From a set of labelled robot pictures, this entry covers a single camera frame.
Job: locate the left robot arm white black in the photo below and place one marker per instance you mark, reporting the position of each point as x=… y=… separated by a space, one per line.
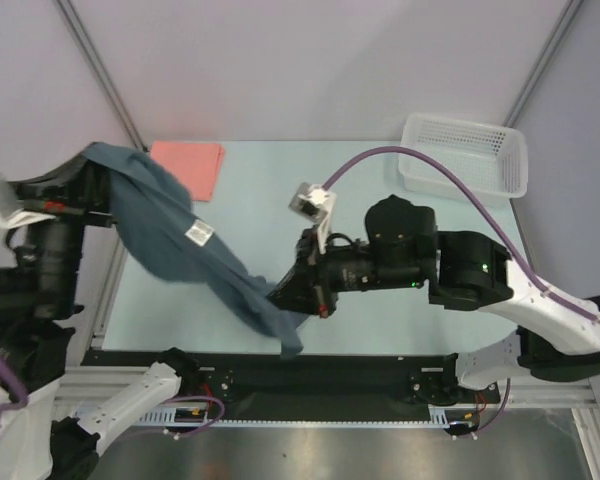
x=37 y=297

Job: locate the left aluminium frame post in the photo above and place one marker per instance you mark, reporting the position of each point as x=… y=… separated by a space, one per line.
x=74 y=24

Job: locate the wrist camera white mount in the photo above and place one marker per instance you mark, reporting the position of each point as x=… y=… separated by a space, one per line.
x=12 y=214
x=316 y=204

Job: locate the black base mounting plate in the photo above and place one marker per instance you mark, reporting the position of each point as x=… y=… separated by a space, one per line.
x=334 y=388

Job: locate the folded pink t shirt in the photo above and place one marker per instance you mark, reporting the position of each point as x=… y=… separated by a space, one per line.
x=195 y=165

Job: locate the aluminium front rail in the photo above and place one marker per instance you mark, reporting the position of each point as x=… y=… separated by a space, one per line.
x=84 y=386

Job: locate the blue-grey t shirt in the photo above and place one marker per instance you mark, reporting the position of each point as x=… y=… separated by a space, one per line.
x=155 y=220

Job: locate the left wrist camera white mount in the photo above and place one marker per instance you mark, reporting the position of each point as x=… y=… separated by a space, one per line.
x=12 y=214

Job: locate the white plastic perforated basket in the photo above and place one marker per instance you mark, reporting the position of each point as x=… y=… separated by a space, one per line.
x=491 y=160

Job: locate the right aluminium frame post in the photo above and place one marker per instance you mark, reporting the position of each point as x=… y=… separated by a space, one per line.
x=548 y=53

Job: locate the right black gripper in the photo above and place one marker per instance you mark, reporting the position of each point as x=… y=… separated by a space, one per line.
x=311 y=273

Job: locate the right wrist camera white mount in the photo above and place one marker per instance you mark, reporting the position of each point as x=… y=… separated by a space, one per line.
x=316 y=204

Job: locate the white slotted cable duct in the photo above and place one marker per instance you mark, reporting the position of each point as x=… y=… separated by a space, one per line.
x=436 y=418

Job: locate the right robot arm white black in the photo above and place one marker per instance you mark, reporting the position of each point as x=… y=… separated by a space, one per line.
x=463 y=271

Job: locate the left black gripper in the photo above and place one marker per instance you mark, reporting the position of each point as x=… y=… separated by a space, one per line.
x=70 y=192

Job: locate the aluminium frame post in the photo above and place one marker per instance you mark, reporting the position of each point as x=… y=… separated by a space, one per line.
x=74 y=24
x=548 y=53

